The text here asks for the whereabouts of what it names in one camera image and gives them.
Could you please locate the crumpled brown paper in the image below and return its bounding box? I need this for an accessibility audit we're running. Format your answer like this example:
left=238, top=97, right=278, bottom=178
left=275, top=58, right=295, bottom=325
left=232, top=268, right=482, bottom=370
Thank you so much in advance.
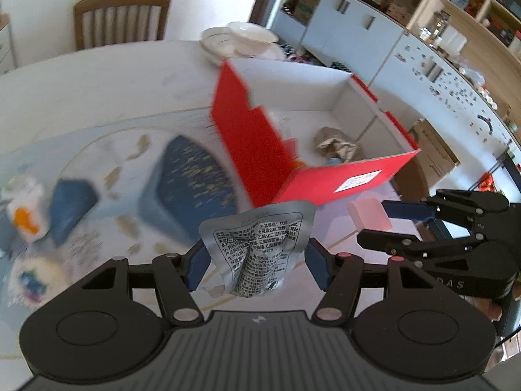
left=314, top=126, right=361, bottom=162

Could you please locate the round white marble desktop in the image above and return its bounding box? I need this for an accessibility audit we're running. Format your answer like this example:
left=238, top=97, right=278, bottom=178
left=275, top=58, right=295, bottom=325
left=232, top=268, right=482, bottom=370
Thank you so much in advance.
left=0, top=40, right=432, bottom=375

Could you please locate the wooden wall shelf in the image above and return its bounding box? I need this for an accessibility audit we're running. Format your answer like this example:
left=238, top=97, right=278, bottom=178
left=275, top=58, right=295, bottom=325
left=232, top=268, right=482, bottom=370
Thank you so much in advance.
left=326, top=0, right=521, bottom=131

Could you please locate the person's right hand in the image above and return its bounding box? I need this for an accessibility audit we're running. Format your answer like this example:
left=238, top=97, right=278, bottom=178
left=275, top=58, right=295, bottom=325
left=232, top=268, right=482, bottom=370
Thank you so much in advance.
left=474, top=295, right=504, bottom=319

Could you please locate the white patterned plastic bag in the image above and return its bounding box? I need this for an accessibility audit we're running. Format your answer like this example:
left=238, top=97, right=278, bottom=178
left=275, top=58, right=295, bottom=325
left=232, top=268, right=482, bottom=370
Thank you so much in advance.
left=2, top=175, right=50, bottom=246

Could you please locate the pink rectangular block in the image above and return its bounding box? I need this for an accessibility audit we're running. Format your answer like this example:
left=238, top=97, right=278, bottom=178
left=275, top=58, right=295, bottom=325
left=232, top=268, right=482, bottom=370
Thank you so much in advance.
left=348, top=198, right=394, bottom=233

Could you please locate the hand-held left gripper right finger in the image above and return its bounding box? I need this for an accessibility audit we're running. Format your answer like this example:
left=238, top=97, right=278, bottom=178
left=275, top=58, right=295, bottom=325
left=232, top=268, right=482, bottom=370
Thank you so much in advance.
left=304, top=237, right=442, bottom=328

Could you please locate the white storage canister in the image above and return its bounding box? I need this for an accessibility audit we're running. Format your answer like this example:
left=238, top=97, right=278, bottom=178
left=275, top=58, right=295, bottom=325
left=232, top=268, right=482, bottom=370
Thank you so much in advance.
left=442, top=24, right=467, bottom=54

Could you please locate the white gold-rimmed bowl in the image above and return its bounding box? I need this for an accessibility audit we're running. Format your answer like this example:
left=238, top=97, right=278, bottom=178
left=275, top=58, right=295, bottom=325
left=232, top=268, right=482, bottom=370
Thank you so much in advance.
left=227, top=21, right=281, bottom=56

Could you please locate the brown cardboard box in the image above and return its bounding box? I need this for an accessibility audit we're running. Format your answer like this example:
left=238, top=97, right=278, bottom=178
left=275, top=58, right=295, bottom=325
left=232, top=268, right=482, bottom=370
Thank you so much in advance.
left=408, top=118, right=461, bottom=201

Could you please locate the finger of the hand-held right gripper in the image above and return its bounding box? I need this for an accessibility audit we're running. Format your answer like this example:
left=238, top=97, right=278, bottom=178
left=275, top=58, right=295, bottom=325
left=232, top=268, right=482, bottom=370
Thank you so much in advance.
left=357, top=229, right=488, bottom=268
left=382, top=189, right=512, bottom=229

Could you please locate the red cardboard box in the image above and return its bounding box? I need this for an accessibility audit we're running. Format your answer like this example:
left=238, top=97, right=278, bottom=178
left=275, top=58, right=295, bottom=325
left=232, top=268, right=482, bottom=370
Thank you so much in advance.
left=209, top=58, right=421, bottom=209

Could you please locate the blue fish print glass turntable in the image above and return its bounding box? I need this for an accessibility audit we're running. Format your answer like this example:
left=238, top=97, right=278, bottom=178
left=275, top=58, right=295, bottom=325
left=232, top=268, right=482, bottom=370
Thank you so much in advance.
left=0, top=104, right=408, bottom=359

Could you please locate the stack of white plates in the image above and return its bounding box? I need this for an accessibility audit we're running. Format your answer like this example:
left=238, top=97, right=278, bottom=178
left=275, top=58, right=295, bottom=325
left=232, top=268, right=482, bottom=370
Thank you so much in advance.
left=200, top=26, right=286, bottom=66

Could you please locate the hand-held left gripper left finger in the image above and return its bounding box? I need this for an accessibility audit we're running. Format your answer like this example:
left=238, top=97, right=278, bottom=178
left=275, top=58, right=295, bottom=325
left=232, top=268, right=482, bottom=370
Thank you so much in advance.
left=77, top=238, right=211, bottom=328

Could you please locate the blue white shelf unit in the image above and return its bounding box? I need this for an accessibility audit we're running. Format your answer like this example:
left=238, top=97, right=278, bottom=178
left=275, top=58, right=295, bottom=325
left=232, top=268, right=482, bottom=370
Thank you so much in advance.
left=269, top=0, right=518, bottom=164

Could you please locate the silver snack packet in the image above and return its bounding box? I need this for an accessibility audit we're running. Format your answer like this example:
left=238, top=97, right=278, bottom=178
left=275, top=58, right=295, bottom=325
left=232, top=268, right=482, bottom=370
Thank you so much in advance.
left=199, top=201, right=317, bottom=299

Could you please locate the clear printed plastic wrapper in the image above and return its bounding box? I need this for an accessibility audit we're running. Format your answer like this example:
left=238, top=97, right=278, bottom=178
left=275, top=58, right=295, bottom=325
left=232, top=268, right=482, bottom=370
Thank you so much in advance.
left=8, top=248, right=72, bottom=307

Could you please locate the brown wooden chair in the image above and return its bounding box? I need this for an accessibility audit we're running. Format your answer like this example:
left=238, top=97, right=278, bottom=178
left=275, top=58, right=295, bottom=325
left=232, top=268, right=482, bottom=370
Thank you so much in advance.
left=73, top=0, right=172, bottom=51

